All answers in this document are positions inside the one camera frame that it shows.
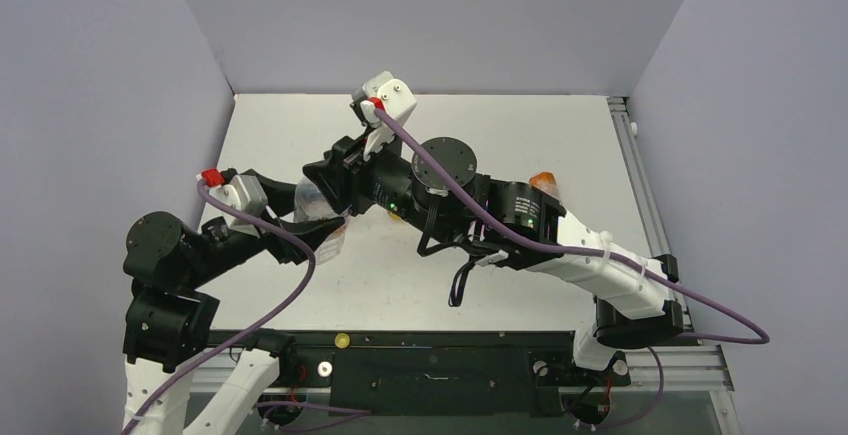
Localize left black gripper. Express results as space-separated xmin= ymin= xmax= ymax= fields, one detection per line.
xmin=184 ymin=169 xmax=341 ymax=285

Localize clear water bottle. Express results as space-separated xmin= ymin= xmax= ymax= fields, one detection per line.
xmin=293 ymin=177 xmax=349 ymax=265

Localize yellow juice bottle cap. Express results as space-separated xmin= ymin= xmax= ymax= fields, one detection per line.
xmin=334 ymin=332 xmax=351 ymax=349

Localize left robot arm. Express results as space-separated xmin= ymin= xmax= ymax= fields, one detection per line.
xmin=123 ymin=169 xmax=344 ymax=434

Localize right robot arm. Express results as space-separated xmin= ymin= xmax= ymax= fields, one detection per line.
xmin=303 ymin=136 xmax=684 ymax=382

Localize orange drink bottle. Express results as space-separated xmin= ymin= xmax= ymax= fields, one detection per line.
xmin=528 ymin=171 xmax=562 ymax=203

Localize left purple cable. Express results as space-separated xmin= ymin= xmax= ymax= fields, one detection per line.
xmin=122 ymin=180 xmax=372 ymax=435

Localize purple cable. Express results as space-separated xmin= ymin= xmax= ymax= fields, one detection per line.
xmin=122 ymin=180 xmax=372 ymax=435
xmin=374 ymin=108 xmax=771 ymax=433

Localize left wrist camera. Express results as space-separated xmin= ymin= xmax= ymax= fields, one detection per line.
xmin=196 ymin=169 xmax=268 ymax=237

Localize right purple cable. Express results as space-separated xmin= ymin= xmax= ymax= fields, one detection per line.
xmin=374 ymin=108 xmax=771 ymax=433

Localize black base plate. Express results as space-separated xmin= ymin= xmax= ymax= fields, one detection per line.
xmin=211 ymin=330 xmax=632 ymax=418

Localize aluminium frame rail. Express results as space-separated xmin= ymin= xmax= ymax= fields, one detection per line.
xmin=607 ymin=97 xmax=733 ymax=392

